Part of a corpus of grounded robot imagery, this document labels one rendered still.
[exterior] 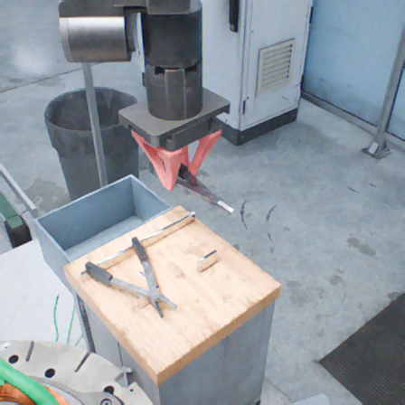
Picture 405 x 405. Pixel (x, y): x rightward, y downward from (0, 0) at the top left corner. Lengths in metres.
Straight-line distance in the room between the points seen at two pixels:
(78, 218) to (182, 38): 0.39
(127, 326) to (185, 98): 0.26
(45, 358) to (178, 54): 0.32
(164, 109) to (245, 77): 2.13
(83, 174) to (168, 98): 1.58
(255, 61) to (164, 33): 2.18
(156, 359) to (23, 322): 0.48
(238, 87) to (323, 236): 0.89
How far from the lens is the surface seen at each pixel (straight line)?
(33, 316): 0.99
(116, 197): 0.79
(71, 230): 0.77
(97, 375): 0.51
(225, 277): 0.62
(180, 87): 0.48
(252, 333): 0.65
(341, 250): 2.24
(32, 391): 0.45
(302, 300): 2.01
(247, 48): 2.56
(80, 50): 0.47
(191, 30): 0.46
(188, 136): 0.50
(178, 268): 0.63
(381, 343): 1.95
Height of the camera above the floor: 1.52
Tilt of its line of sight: 39 degrees down
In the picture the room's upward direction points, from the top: straight up
